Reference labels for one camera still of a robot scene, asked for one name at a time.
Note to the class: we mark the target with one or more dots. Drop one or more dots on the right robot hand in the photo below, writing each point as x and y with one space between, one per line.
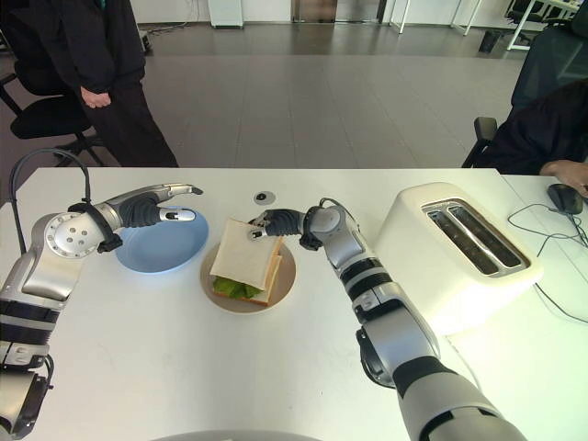
282 224

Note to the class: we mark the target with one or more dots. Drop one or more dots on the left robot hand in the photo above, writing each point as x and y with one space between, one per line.
138 209

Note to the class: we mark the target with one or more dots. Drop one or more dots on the bread slice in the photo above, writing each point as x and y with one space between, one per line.
271 294
243 257

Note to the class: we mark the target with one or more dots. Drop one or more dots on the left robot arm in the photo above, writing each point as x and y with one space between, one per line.
64 235

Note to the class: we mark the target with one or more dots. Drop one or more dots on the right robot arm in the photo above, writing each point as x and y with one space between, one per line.
413 335

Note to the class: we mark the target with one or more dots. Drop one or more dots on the blue plate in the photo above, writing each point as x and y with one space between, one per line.
156 250

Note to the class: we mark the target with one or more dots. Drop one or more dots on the beige plate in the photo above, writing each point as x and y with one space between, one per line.
287 271

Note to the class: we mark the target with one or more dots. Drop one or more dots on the green lettuce leaf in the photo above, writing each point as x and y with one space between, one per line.
234 289

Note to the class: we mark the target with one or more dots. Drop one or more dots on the cream toaster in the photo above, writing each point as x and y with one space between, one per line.
413 239

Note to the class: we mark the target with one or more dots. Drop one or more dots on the black office chair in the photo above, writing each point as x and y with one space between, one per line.
551 59
41 115

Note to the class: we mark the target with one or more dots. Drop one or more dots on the person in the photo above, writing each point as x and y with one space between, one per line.
537 138
105 55

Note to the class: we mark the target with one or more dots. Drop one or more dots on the black computer mouse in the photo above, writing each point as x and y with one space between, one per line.
564 196

